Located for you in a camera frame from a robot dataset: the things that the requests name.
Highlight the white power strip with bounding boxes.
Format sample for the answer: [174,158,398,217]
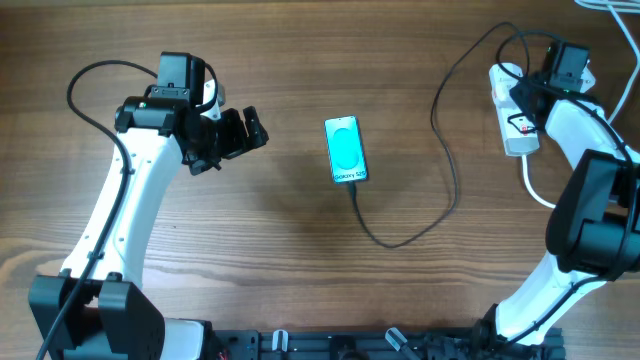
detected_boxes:
[489,64,540,157]

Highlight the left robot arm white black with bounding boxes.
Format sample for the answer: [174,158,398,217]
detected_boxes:
[28,52,269,359]

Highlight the black USB charging cable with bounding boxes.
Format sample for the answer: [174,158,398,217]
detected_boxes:
[346,21,532,249]

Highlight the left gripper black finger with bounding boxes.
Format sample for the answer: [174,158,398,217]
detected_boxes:
[243,106,269,149]
[219,108,248,159]

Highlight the blue Galaxy smartphone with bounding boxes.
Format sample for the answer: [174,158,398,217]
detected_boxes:
[324,115,368,184]

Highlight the white power strip cord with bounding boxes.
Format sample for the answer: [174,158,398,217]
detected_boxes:
[521,0,640,210]

